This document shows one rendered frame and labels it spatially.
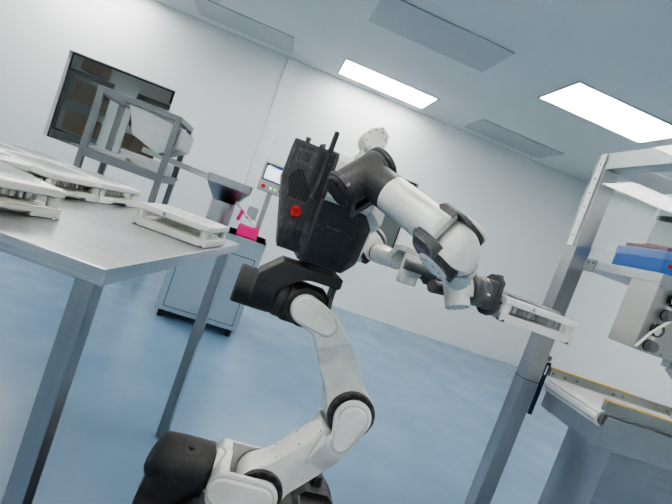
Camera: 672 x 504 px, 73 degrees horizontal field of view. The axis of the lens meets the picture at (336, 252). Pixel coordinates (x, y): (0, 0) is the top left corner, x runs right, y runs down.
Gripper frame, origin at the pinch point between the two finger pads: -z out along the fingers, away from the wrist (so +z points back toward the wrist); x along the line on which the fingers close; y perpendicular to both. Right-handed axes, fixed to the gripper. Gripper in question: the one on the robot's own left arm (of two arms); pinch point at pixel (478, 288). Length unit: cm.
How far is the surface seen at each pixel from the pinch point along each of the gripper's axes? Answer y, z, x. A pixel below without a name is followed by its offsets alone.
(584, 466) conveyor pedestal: 2, -53, 44
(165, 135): -259, 213, -28
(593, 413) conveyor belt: 12, -42, 24
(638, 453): 13, -59, 31
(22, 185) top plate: 47, 117, 9
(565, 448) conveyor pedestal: -8, -52, 44
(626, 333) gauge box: 14.1, -41.2, -2.1
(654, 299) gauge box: 18.2, -42.4, -14.0
